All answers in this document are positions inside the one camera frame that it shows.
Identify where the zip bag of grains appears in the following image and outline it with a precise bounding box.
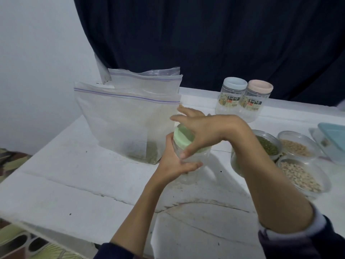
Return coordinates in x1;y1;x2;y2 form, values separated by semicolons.
107;69;184;96

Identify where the transparent jar pink lid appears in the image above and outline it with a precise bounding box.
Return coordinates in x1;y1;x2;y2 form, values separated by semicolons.
240;79;275;123

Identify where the person's right forearm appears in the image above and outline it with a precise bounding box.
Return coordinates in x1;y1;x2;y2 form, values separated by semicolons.
232;132;345;259

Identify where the dark navy curtain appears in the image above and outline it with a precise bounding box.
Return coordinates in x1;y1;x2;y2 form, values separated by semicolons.
73;0;345;106

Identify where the pile of green beans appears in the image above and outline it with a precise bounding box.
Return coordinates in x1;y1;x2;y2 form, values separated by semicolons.
126;136;280;163

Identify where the person's left hand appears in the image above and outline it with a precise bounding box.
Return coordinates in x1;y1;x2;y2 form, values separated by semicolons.
151;148;204;188

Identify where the teal lidded plastic container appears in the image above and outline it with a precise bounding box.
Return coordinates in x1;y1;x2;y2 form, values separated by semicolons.
313;122;345;165

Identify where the transparent jar green lid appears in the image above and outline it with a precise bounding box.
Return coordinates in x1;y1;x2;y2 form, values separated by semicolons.
172;124;212;185

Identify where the clear zip bag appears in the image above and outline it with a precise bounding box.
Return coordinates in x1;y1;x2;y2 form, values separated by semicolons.
139;66;182;79

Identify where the person's left forearm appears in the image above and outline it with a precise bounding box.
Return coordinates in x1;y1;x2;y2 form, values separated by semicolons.
94;178;174;259

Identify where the person's right hand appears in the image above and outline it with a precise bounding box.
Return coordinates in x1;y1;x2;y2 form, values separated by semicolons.
170;105;251;160

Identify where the clear bag with green beans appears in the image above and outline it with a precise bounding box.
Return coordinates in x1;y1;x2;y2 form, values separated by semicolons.
74;81;182;164

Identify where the pile of yellow soybeans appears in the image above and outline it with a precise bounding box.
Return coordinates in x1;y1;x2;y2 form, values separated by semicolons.
281;139;313;158

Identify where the transparent jar blue lid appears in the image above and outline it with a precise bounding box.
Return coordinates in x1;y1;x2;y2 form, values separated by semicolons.
216;77;249;117

